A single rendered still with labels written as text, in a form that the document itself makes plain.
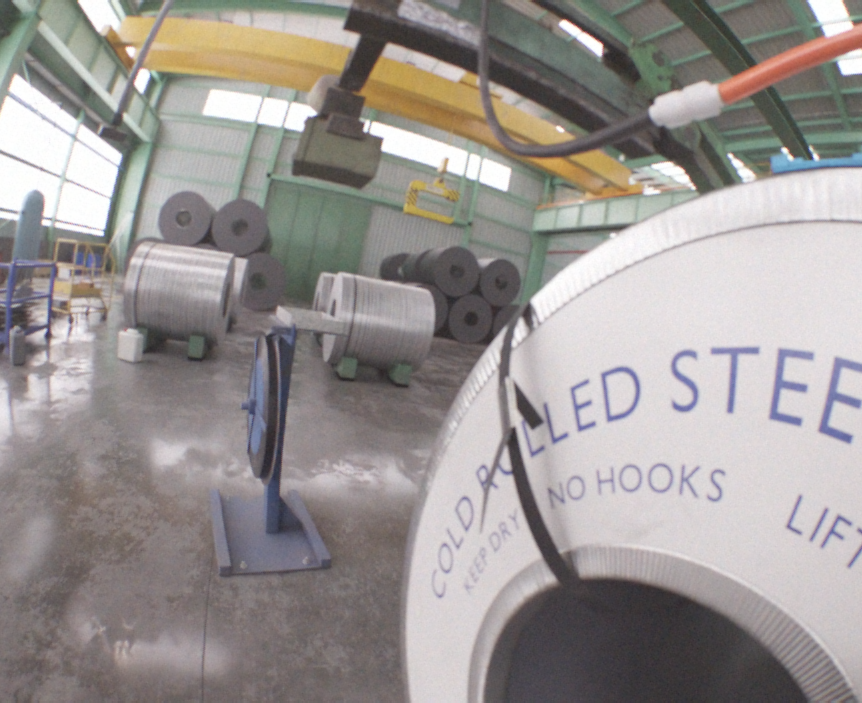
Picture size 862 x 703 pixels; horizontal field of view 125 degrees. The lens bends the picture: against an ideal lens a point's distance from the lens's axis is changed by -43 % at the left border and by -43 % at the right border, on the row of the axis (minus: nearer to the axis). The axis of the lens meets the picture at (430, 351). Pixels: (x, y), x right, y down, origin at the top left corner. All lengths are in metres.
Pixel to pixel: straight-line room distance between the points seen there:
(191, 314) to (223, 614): 3.84
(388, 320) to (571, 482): 4.61
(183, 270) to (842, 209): 5.01
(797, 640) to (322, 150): 1.06
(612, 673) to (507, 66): 1.18
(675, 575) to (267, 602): 1.48
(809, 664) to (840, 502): 0.12
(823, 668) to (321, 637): 1.44
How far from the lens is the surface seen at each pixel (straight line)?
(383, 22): 0.79
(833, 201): 0.34
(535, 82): 0.86
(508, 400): 0.44
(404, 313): 5.05
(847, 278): 0.32
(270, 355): 1.50
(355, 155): 0.97
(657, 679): 0.99
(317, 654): 1.50
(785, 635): 0.34
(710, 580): 0.35
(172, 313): 4.97
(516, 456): 0.43
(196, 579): 1.75
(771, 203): 0.35
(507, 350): 0.47
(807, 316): 0.32
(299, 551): 1.90
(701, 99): 0.27
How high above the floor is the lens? 1.20
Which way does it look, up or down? 7 degrees down
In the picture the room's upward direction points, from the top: 11 degrees clockwise
